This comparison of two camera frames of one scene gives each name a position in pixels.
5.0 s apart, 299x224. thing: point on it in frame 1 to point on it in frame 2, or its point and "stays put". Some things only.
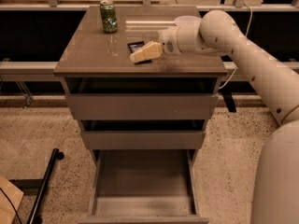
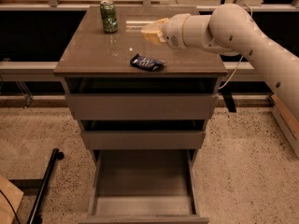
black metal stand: (36, 187) stays put
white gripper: (167, 39) to (173, 31)
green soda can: (108, 16) stays put
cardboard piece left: (8, 205) stays put
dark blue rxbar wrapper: (134, 46) to (148, 63)
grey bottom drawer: (145, 187) stays put
